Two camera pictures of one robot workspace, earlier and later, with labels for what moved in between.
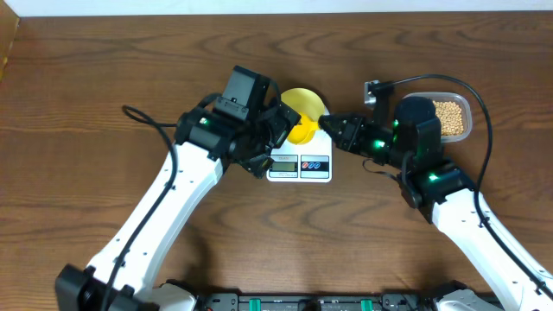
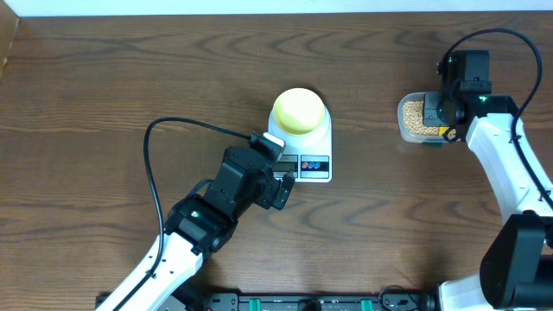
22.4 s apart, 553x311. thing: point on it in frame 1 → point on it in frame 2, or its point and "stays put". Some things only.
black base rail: [317, 302] stays put
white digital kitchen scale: [309, 162] stays put
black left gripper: [278, 127] → [267, 197]
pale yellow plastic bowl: [302, 101] stays put
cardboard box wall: [9, 22] stays put
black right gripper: [353, 129] → [430, 101]
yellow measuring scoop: [302, 133] → [448, 132]
